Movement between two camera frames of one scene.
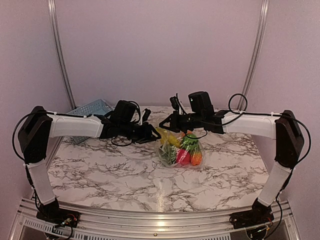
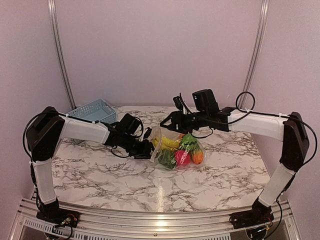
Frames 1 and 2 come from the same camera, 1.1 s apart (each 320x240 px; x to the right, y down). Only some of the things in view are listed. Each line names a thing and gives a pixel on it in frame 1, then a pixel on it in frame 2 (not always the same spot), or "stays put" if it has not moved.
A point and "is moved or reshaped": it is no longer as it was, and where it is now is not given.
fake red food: [183, 156] stays put
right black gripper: [175, 123] stays put
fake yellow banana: [166, 138] → [165, 143]
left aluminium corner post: [53, 20] stays put
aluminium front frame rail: [28, 225] stays put
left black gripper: [146, 135] → [144, 153]
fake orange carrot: [196, 157] stays put
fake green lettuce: [190, 142] stays put
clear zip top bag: [178, 149] is moved or reshaped
